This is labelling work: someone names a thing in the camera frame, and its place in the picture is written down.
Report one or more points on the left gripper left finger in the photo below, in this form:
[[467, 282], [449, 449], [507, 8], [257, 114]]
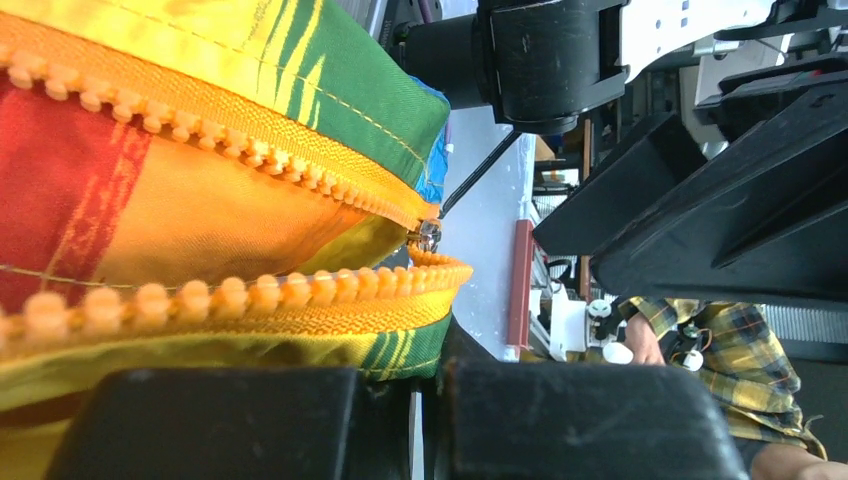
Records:
[[236, 423]]

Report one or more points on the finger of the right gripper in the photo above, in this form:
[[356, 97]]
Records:
[[763, 222], [656, 155]]

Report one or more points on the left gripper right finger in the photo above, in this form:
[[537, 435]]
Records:
[[488, 419]]

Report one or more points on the rainbow striped zip jacket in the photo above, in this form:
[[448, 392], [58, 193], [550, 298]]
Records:
[[209, 184]]

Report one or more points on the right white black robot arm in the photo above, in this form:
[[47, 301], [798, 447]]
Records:
[[540, 64]]

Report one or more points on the red bar background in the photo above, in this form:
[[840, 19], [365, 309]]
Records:
[[521, 273]]

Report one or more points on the person in plaid shirt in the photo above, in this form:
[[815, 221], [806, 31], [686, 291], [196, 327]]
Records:
[[748, 374]]

